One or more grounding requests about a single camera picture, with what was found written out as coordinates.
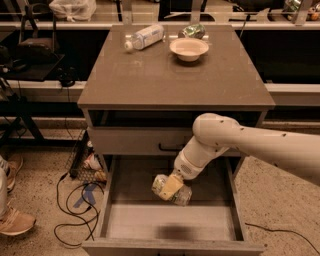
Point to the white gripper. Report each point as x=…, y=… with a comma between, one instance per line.
x=184, y=168

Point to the green white 7up can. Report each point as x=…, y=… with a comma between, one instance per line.
x=181, y=198

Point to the clear plastic water bottle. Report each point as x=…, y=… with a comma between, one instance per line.
x=145, y=37

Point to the white plastic bag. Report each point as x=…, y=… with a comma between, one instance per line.
x=73, y=10

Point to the black drawer handle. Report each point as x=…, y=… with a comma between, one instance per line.
x=175, y=148

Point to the tan sneaker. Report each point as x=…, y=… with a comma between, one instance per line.
x=14, y=222
x=15, y=163

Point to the white ceramic bowl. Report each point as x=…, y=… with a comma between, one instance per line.
x=188, y=49

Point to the black wire mesh basket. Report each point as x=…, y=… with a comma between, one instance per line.
x=83, y=163

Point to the tan sneaker lower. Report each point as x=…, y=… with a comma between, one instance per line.
x=14, y=222

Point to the black bag on stand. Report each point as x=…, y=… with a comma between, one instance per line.
x=36, y=49

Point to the closed grey upper drawer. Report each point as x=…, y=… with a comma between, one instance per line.
x=136, y=141

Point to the grey drawer cabinet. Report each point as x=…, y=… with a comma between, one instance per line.
x=152, y=88

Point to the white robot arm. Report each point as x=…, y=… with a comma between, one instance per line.
x=213, y=135

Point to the tan sneaker upper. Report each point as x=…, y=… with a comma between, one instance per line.
x=15, y=163

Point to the open grey middle drawer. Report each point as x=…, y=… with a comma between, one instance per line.
x=135, y=222

